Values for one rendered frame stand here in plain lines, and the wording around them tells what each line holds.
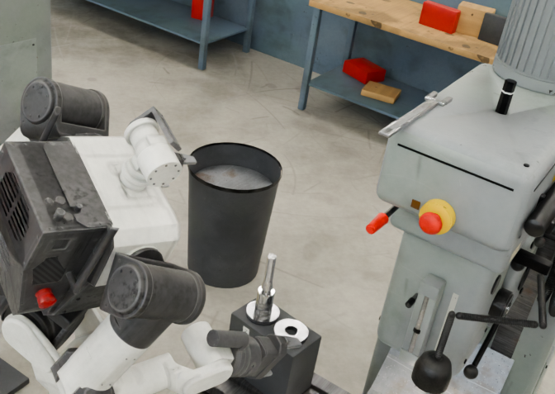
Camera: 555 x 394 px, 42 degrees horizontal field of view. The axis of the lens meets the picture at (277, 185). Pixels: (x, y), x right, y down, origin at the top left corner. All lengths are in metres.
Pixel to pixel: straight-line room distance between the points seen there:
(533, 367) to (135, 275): 1.26
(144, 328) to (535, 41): 0.92
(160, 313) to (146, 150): 0.28
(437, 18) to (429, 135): 4.16
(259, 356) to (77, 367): 0.42
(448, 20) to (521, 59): 3.81
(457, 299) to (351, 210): 3.16
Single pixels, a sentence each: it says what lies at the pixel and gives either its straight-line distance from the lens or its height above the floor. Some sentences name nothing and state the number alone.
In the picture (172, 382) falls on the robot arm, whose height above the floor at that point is 1.34.
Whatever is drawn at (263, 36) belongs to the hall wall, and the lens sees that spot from 6.87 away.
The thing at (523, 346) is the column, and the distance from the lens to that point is 2.11.
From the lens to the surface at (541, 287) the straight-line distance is 1.52.
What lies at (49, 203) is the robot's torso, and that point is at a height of 1.73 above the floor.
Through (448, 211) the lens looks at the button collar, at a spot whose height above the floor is 1.78.
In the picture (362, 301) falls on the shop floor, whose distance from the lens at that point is 3.93.
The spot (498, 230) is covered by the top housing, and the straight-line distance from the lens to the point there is 1.27.
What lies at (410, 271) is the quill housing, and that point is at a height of 1.53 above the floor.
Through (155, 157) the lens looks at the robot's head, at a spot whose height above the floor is 1.79.
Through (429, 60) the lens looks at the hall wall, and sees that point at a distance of 6.12.
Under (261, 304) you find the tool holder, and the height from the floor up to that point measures 1.17.
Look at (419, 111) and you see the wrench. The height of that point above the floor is 1.90.
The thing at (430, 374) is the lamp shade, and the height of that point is 1.46.
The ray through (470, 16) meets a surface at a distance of 5.40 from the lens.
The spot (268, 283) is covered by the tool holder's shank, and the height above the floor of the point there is 1.23.
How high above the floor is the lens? 2.40
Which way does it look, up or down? 30 degrees down
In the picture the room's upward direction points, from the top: 9 degrees clockwise
